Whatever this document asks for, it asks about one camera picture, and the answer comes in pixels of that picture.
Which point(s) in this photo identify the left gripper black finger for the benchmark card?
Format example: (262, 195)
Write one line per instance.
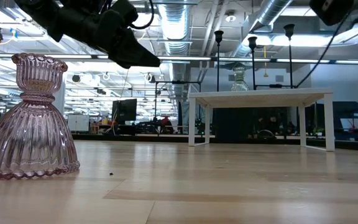
(132, 56)

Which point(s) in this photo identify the clear glass candle holder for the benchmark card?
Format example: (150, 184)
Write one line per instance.
(239, 84)

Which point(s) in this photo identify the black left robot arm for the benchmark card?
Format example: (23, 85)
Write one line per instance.
(39, 12)

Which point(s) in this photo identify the pink ribbed glass candle holder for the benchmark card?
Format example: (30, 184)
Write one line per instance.
(30, 140)

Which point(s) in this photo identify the black computer monitor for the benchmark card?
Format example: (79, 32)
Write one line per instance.
(124, 112)

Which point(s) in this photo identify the white cabinet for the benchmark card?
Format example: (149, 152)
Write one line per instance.
(78, 123)

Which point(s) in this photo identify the white low table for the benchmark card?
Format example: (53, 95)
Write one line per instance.
(259, 98)

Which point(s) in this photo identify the yellow hanging pendant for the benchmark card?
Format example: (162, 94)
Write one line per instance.
(265, 74)

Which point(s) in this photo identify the silver ribbed ventilation duct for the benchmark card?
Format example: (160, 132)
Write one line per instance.
(174, 18)

